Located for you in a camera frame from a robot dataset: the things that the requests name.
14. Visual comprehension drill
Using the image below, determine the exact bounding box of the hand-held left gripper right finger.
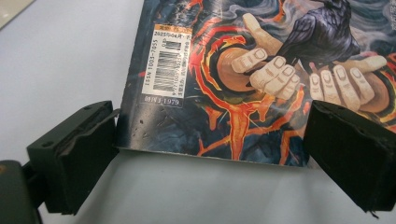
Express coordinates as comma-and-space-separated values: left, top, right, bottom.
303, 100, 396, 214

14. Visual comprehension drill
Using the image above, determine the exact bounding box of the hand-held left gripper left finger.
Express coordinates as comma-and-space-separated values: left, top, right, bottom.
26, 100, 121, 217

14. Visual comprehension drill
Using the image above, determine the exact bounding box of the dark illustrated flame cover magazine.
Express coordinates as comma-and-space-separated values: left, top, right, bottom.
115, 0, 396, 168

